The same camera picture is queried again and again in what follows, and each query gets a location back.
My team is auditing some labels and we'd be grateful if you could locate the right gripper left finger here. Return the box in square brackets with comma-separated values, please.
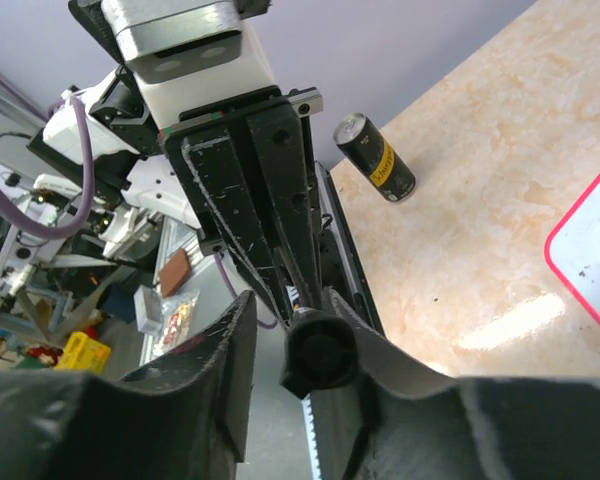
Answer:
[0, 291, 257, 479]

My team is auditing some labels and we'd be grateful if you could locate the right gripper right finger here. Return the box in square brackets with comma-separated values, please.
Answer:
[324, 290, 600, 479]

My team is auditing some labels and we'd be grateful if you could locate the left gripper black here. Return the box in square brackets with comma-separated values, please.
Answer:
[159, 87, 324, 322]

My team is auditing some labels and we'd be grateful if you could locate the black marker cap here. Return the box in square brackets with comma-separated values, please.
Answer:
[280, 307, 359, 400]

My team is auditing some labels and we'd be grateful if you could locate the whiteboard with pink frame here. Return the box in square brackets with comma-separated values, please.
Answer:
[544, 172, 600, 326]

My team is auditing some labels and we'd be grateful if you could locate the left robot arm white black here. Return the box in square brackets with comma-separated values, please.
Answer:
[69, 67, 322, 319]

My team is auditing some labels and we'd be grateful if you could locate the yellow box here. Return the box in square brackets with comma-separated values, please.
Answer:
[54, 331, 111, 374]

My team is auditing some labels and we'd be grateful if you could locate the brown block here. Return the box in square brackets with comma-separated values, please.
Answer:
[159, 248, 191, 298]

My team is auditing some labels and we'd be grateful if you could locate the grey slotted cable duct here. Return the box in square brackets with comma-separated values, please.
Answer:
[301, 395, 323, 480]

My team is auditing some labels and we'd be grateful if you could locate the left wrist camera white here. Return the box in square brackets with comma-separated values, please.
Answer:
[101, 0, 276, 129]

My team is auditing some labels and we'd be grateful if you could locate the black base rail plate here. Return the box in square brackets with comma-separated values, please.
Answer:
[315, 163, 385, 336]

